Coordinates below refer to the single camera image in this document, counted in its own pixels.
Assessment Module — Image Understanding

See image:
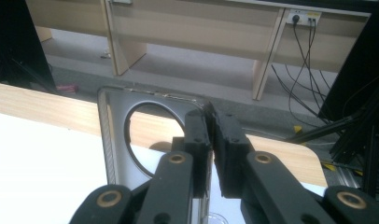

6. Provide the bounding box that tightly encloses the pink object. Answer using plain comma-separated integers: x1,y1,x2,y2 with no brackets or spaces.
56,83,79,93

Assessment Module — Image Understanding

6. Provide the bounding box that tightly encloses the black metal stand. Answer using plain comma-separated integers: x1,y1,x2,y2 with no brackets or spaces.
285,76,379,200

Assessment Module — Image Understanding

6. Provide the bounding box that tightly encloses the black curtain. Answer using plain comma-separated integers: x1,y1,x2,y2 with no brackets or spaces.
316,0,379,124
0,0,57,94

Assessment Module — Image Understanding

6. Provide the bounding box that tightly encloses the white power socket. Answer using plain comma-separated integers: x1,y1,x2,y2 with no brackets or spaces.
286,8,322,26

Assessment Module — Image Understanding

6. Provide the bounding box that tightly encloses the wooden table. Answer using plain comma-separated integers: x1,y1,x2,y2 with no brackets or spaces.
0,81,330,189

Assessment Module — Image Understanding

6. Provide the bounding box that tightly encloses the bundle of black cables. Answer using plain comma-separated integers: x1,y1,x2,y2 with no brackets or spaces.
271,15,336,118

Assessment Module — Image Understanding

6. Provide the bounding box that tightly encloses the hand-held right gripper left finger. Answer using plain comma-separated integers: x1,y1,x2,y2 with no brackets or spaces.
139,106,212,224

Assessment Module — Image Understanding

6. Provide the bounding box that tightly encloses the metal floor rail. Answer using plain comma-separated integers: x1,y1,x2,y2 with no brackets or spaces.
335,166,364,189

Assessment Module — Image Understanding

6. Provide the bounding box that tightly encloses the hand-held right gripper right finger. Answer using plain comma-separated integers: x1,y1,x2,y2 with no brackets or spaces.
205,102,336,224

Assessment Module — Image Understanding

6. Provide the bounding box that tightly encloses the grey phone case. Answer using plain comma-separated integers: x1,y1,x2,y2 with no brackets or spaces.
96,86,211,224

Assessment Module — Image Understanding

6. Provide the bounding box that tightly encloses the white board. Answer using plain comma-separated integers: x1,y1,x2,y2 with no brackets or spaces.
0,111,330,224

